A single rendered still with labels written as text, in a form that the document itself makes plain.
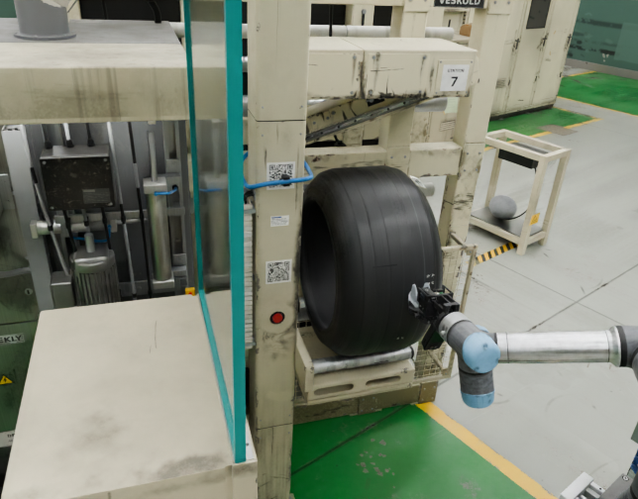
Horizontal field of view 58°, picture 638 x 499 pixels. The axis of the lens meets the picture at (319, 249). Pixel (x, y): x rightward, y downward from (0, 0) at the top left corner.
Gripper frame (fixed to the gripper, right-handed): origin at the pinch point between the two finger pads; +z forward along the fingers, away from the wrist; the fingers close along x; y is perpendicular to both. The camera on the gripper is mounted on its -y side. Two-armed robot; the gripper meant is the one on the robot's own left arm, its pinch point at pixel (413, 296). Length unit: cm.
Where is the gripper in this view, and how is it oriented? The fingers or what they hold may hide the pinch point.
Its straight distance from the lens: 156.5
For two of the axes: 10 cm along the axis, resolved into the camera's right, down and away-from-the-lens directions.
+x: -9.6, 0.9, -2.8
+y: 0.2, -9.3, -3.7
